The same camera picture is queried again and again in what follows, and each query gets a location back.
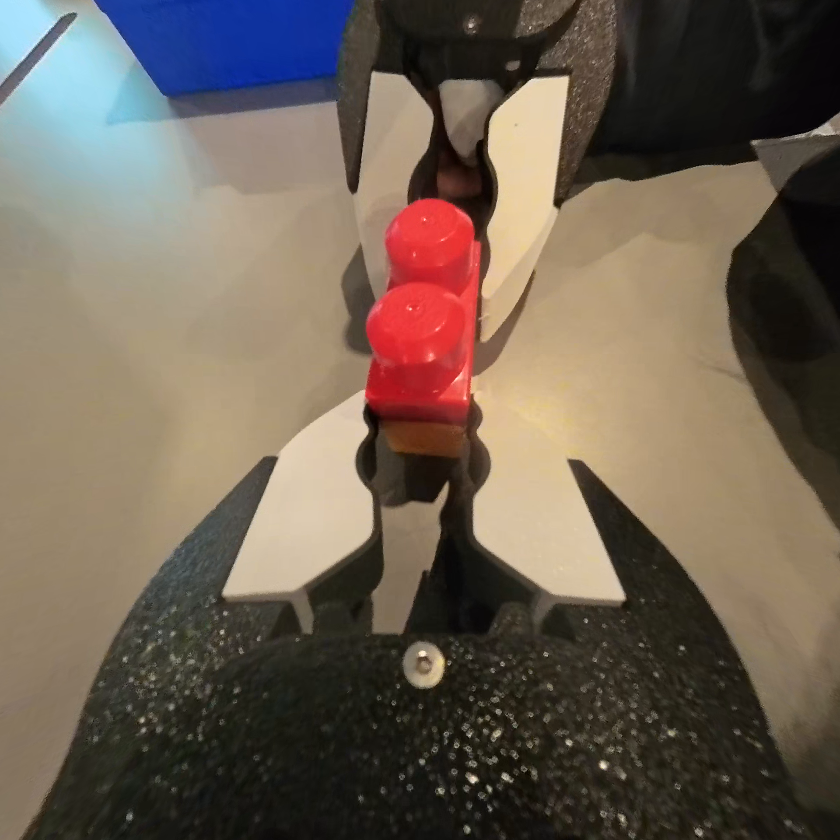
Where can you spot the yellow one-stud mega block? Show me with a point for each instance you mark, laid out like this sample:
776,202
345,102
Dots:
423,438

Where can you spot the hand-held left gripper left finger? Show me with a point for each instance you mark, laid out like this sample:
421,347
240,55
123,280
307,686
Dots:
308,512

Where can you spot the person's right hand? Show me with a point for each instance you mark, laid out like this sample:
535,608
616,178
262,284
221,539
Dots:
459,180

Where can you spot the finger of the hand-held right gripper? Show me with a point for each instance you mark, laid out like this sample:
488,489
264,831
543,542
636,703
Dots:
387,151
525,170

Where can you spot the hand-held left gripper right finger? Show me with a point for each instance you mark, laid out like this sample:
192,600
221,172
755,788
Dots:
544,525

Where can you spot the blue plastic bin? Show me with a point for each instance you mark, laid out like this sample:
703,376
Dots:
229,46

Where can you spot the red two-stud mega block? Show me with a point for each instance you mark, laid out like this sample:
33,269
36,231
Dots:
420,328

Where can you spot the person's right forearm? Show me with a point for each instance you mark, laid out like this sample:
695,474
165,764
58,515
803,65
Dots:
689,79

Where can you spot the person's black clothing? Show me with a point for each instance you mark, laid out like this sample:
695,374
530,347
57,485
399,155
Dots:
800,295

